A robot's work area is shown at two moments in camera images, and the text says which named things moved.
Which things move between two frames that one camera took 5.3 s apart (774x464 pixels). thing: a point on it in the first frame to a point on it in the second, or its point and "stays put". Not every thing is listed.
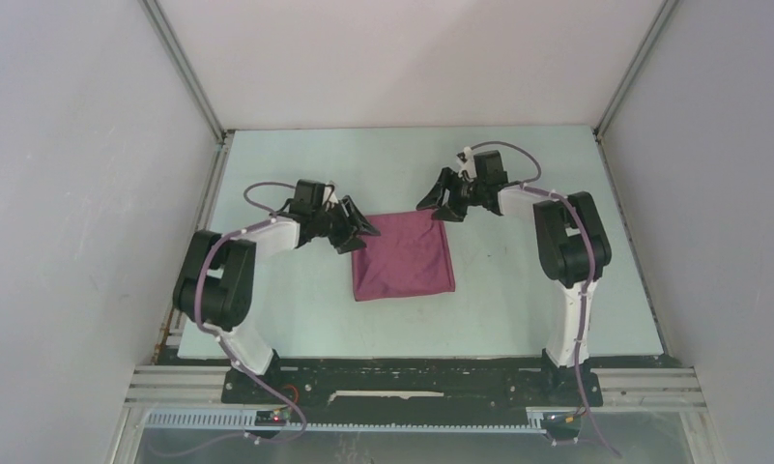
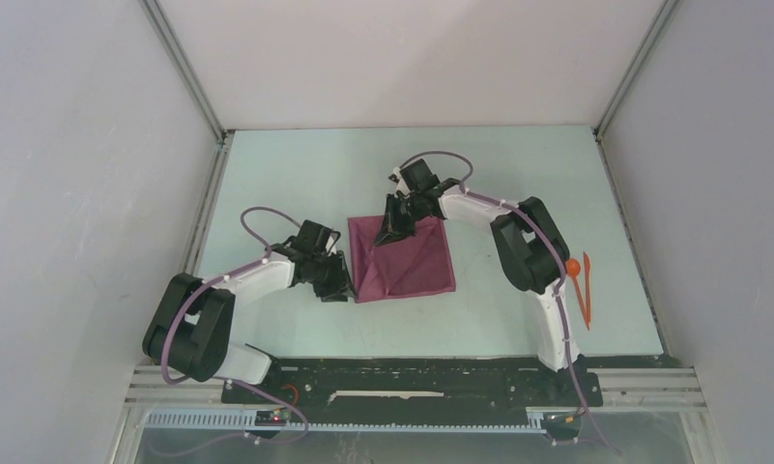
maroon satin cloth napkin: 408,256 stays put
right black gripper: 434,198 to 392,229
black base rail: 411,385 stays put
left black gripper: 358,219 to 341,284
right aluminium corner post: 661,16 stays put
